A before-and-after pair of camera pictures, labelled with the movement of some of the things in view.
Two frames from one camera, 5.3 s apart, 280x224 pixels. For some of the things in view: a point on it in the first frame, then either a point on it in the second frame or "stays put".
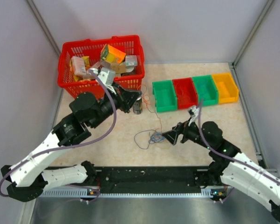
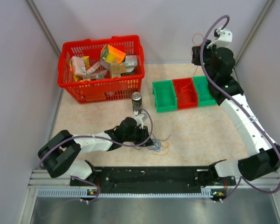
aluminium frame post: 35,10 stays put
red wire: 189,99 -> 182,89
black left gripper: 125,98 -> 144,135
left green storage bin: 165,95 stays put
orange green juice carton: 109,53 stays put
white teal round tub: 131,62 stays put
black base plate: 153,179 stays put
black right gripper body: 189,132 -> 208,52
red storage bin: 186,92 stays put
